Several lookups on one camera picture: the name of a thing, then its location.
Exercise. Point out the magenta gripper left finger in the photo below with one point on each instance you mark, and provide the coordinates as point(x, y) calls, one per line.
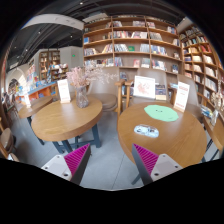
point(70, 167)

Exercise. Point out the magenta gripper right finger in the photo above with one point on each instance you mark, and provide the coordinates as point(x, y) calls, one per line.
point(152, 166)

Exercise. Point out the green round mouse pad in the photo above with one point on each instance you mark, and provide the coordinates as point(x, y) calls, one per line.
point(161, 113)

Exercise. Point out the round wooden table right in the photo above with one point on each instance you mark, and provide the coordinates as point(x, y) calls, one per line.
point(184, 140)

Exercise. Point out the round wooden table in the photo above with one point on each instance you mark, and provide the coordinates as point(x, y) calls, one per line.
point(62, 123)
point(184, 140)

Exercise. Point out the round wooden table left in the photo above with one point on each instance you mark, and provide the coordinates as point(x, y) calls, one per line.
point(62, 123)

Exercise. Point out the wooden chair far left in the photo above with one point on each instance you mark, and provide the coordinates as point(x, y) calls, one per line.
point(7, 143)

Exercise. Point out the small wooden table far left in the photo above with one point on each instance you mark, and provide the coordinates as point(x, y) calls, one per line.
point(36, 105)

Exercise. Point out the beige chair right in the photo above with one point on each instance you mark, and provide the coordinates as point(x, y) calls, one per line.
point(192, 103)

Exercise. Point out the beige chair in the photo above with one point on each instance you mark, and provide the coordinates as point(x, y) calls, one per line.
point(161, 92)
point(192, 103)
point(109, 90)

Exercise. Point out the wooden table far right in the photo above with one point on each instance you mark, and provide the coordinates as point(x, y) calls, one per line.
point(216, 133)

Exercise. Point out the beige chair middle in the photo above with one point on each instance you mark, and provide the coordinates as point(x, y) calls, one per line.
point(161, 92)

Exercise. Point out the white red picture sign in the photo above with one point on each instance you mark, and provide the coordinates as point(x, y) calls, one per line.
point(144, 87)

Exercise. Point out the orange blue display counter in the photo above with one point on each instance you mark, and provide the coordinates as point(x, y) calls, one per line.
point(49, 89)

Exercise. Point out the white sign stand right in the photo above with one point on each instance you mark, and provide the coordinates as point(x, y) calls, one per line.
point(181, 96)

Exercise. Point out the white sign stand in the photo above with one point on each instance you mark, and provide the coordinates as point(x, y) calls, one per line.
point(181, 96)
point(64, 91)

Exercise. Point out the white sign stand left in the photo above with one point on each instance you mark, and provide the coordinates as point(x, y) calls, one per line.
point(64, 91)

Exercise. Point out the glass vase with pink flowers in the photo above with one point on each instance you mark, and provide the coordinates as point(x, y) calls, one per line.
point(80, 78)

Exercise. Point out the beige chair left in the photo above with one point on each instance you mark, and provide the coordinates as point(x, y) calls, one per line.
point(109, 90)

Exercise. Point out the distant wooden bookshelf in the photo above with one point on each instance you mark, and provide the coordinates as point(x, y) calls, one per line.
point(50, 66)

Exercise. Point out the right wooden bookshelf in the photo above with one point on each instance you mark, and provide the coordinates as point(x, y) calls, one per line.
point(202, 64)

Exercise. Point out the large wooden bookshelf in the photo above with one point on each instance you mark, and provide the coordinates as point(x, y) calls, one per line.
point(131, 42)

